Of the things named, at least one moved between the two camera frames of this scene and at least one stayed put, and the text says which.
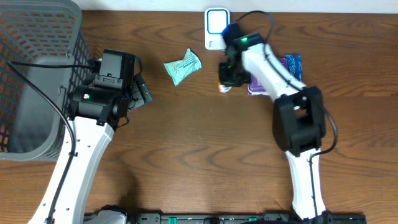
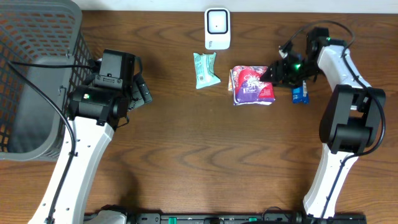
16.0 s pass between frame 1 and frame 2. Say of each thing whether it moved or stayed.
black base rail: stayed
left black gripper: stayed
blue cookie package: moved
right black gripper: moved
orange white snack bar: moved
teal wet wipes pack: moved
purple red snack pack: moved
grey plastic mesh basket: stayed
